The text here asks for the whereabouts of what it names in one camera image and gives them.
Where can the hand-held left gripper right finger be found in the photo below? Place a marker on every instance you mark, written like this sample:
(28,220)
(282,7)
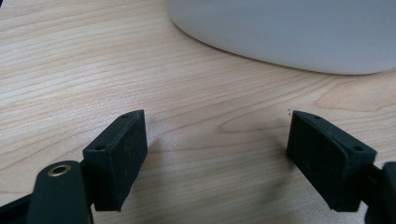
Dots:
(323,161)

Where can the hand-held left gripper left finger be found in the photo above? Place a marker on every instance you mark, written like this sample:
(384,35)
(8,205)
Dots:
(115,161)

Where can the white lidded trash can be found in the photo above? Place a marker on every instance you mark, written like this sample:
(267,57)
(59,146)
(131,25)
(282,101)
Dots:
(280,31)

